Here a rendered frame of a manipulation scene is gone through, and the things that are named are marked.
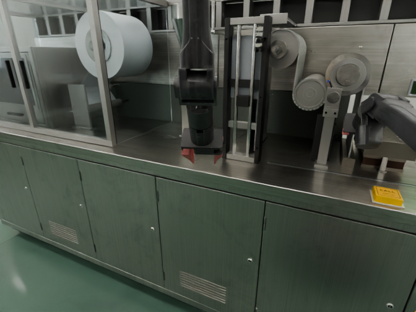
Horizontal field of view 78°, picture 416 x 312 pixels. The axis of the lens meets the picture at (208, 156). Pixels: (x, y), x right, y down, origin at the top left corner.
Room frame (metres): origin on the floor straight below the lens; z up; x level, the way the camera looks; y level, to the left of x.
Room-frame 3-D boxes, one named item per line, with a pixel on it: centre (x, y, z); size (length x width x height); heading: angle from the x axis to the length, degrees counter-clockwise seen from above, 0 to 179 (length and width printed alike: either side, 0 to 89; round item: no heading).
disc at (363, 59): (0.97, -0.50, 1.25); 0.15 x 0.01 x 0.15; 65
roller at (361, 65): (1.08, -0.56, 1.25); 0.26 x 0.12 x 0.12; 155
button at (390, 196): (0.69, -0.55, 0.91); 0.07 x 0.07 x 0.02; 65
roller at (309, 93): (1.13, -0.45, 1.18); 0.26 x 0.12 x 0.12; 155
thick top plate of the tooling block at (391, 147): (1.04, -0.74, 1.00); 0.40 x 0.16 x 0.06; 155
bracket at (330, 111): (0.95, -0.46, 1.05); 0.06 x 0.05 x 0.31; 155
